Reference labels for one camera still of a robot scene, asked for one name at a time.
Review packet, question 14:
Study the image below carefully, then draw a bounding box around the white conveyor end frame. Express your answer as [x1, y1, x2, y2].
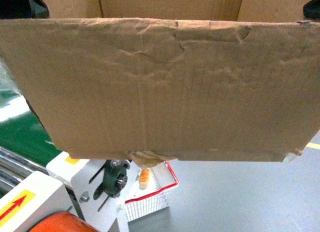
[0, 152, 138, 232]

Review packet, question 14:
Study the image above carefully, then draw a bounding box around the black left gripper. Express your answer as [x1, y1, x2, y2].
[0, 0, 50, 19]

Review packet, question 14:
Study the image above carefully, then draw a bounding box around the clear red-rimmed plastic basket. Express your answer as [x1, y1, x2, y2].
[124, 161, 179, 222]

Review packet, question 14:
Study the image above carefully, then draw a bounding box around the brown cardboard box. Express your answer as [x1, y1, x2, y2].
[0, 0, 320, 165]

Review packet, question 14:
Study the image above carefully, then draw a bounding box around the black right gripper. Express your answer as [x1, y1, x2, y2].
[303, 0, 320, 20]

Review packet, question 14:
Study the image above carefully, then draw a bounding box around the orange conveyor roller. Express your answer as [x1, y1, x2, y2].
[28, 211, 99, 232]

